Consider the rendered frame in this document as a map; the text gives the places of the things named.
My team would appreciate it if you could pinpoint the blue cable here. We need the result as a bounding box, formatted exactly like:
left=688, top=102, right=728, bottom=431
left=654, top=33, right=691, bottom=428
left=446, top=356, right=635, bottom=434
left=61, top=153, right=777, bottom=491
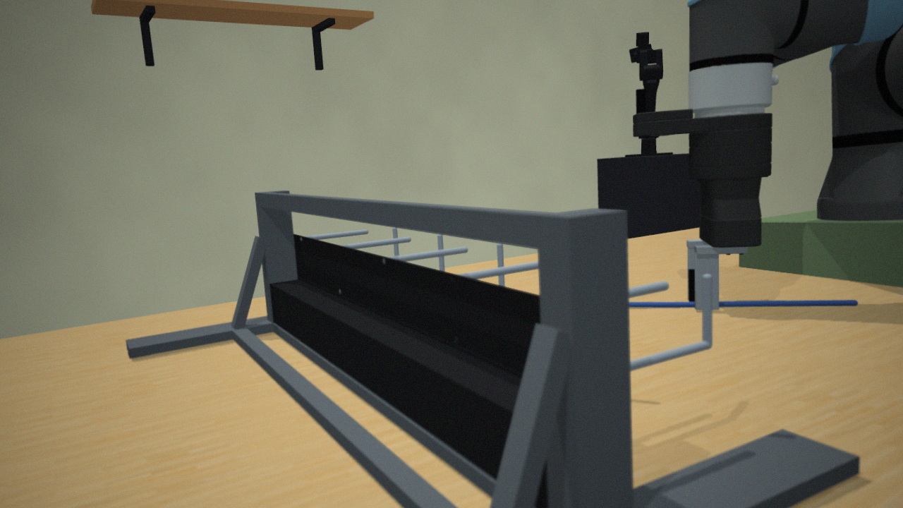
left=629, top=300, right=858, bottom=308

